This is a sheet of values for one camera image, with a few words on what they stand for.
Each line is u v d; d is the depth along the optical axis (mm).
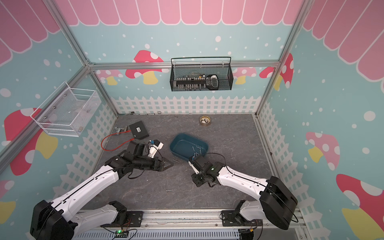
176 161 942
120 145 1030
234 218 658
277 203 415
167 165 723
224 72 943
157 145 723
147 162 669
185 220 745
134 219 745
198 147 1008
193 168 671
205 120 1156
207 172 602
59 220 384
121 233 726
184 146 1001
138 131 1084
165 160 694
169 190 843
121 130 1091
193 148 997
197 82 899
